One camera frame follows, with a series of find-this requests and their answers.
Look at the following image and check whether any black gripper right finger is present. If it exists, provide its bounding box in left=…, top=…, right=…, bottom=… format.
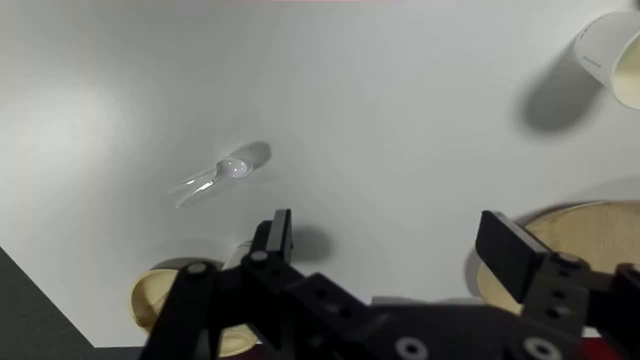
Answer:
left=475, top=210, right=550, bottom=302

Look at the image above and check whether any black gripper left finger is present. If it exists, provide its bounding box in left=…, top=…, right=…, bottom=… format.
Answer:
left=247, top=210, right=292, bottom=265

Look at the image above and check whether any clear plastic spoon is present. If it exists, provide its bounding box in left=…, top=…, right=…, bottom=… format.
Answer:
left=176, top=155, right=253, bottom=207
left=170, top=168, right=215, bottom=196

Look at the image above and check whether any far wooden plate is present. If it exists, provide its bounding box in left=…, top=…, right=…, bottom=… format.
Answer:
left=475, top=199, right=640, bottom=311

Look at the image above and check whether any wooden plate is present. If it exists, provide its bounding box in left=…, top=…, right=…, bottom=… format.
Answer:
left=475, top=199, right=640, bottom=311
left=129, top=258, right=258, bottom=360

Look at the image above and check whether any left wooden plate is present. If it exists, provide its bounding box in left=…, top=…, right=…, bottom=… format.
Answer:
left=129, top=258, right=258, bottom=360

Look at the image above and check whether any white paper cup far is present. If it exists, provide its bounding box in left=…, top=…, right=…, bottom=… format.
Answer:
left=572, top=12, right=640, bottom=109

